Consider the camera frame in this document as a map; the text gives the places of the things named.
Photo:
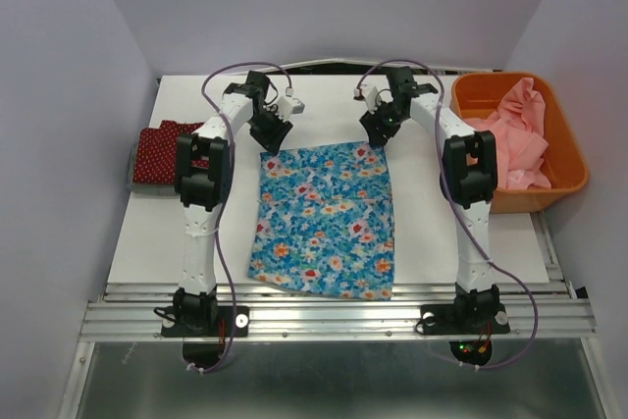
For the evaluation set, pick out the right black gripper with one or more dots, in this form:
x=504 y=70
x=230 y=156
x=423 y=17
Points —
x=375 y=129

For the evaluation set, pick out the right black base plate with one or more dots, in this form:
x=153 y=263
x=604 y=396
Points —
x=445 y=320

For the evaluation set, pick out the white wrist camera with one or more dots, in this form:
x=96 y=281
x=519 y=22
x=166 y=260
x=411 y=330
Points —
x=287 y=106
x=369 y=94

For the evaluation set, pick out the pink garment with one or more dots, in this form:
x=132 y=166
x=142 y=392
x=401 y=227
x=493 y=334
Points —
x=518 y=125

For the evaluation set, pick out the grey skirt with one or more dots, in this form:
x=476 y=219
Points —
x=146 y=189

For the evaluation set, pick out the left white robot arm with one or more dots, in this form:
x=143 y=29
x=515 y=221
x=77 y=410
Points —
x=204 y=173

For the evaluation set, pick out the blue floral skirt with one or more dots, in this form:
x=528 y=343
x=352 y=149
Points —
x=325 y=222

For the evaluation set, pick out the red dotted skirt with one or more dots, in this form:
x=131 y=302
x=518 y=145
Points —
x=156 y=155

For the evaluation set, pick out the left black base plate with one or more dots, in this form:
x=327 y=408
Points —
x=226 y=324

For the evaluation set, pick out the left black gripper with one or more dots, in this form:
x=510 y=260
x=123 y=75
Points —
x=272 y=140

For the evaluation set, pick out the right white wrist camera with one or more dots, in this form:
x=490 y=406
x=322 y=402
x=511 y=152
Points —
x=369 y=94

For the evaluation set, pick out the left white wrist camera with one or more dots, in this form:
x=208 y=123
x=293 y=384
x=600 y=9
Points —
x=287 y=106

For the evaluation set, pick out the orange plastic bin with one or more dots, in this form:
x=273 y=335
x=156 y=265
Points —
x=478 y=95

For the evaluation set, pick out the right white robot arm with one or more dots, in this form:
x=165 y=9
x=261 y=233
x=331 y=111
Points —
x=468 y=180

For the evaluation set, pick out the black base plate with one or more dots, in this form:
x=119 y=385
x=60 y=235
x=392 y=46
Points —
x=445 y=320
x=226 y=324

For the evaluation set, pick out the aluminium rail frame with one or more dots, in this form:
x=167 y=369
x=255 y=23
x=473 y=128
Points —
x=124 y=314

